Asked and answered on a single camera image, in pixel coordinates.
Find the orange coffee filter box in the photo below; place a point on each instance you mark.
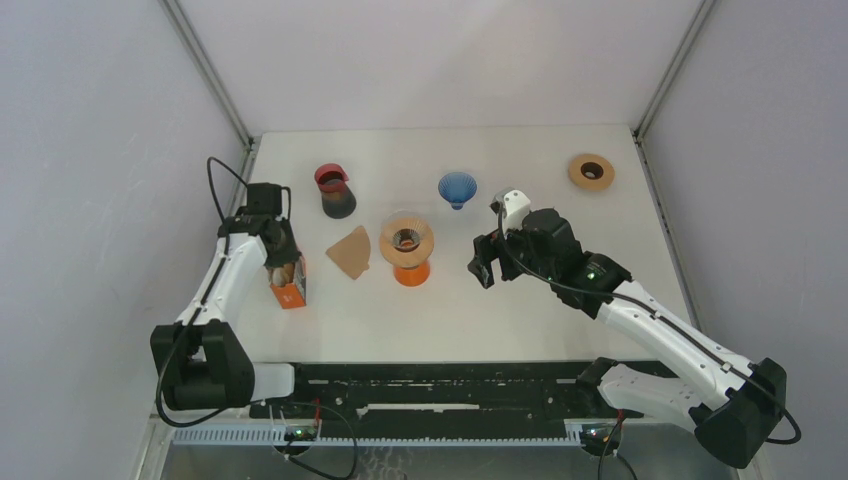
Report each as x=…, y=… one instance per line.
x=288, y=284

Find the blue glass dripper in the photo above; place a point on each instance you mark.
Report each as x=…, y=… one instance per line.
x=457, y=188

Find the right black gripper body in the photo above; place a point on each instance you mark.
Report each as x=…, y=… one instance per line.
x=489, y=248

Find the orange glass carafe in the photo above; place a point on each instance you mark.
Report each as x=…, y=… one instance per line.
x=411, y=273

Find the wooden dripper ring holder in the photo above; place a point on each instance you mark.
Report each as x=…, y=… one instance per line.
x=411, y=259

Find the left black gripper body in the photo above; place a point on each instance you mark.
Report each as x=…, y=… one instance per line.
x=286, y=252

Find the red black carafe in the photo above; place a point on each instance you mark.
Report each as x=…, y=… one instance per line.
x=337, y=200

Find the clear glass dripper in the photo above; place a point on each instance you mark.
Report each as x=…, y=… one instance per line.
x=405, y=219

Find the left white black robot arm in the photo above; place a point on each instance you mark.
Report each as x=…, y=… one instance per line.
x=201, y=362

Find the brown paper coffee filter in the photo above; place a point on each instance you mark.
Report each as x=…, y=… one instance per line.
x=351, y=254

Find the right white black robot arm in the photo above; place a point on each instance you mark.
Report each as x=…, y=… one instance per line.
x=732, y=405

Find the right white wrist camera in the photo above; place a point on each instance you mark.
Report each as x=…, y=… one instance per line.
x=511, y=207

